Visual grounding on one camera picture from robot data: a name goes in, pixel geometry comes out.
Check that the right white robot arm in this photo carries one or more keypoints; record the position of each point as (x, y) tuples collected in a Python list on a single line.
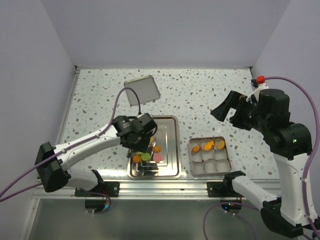
[(291, 145)]

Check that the aluminium rail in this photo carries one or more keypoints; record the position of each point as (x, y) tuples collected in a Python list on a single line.
[(157, 190)]

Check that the pink sandwich cookie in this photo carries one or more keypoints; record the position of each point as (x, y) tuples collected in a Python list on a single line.
[(157, 158)]

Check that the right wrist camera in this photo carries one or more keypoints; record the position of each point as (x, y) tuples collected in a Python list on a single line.
[(258, 84)]

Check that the orange fish cookie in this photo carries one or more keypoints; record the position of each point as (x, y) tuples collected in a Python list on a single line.
[(209, 146)]

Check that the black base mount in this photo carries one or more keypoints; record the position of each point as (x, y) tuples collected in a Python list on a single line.
[(108, 188), (220, 188)]

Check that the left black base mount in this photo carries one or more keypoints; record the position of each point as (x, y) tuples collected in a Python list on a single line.
[(108, 188)]

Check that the square tin lid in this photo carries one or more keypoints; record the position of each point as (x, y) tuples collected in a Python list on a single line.
[(145, 88)]

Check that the pink cookie tin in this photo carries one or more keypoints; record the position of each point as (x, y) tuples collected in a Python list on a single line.
[(212, 163)]

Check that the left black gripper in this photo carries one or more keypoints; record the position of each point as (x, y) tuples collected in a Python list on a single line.
[(142, 147)]

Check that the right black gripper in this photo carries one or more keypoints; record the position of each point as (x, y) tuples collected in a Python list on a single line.
[(221, 112)]

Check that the orange chip cookie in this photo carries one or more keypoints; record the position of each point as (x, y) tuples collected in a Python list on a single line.
[(137, 159)]

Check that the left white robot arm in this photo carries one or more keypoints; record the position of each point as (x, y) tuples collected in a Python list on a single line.
[(55, 164)]

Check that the large steel tray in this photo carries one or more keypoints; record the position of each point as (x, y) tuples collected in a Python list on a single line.
[(162, 161)]

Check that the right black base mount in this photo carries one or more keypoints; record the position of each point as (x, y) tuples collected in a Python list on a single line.
[(220, 188)]

